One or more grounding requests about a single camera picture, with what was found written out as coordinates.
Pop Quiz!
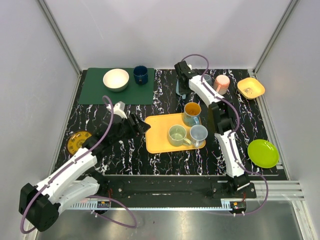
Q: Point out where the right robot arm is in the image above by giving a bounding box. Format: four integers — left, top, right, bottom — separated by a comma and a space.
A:
174, 60, 250, 199

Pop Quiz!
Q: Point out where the lime green plate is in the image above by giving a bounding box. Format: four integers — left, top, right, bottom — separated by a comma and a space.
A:
247, 139, 280, 169

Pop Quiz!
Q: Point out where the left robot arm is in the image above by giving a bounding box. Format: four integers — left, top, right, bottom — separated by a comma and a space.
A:
18, 113, 151, 232

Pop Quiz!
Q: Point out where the dark blue mug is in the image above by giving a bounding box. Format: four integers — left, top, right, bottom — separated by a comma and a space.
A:
133, 65, 148, 85

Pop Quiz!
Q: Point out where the light blue faceted mug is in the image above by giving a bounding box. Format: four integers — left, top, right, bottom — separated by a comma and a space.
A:
175, 80, 186, 100

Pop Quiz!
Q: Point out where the orange-inside blue floral mug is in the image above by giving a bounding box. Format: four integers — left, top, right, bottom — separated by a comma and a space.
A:
182, 102, 202, 127

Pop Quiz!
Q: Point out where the white bowl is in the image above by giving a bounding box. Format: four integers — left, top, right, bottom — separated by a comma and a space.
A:
102, 68, 130, 92

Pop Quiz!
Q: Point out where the pale green mug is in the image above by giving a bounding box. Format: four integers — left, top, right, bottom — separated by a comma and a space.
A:
168, 124, 192, 147

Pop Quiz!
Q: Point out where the yellow plastic tray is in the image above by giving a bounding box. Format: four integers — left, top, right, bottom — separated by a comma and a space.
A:
145, 113, 206, 154

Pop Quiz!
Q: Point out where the yellow patterned saucer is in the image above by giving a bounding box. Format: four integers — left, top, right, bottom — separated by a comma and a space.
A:
66, 130, 92, 156

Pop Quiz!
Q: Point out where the pink mug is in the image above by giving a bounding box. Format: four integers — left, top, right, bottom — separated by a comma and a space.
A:
213, 74, 230, 95

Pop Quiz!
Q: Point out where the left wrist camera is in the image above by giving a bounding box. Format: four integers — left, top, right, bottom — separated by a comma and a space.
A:
106, 101, 127, 119

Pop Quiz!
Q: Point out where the dark green mat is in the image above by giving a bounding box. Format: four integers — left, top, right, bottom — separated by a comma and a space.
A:
78, 67, 156, 105

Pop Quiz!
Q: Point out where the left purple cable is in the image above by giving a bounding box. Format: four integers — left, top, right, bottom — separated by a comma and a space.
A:
19, 95, 138, 235

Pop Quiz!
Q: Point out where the grey-blue faceted mug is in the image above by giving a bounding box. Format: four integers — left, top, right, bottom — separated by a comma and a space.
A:
203, 74, 213, 86

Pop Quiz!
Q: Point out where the yellow square dish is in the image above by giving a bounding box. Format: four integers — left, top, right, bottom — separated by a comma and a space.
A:
237, 77, 266, 100

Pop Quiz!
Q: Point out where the pale blue-grey mug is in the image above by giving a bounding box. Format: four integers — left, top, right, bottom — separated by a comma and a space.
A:
189, 124, 208, 148

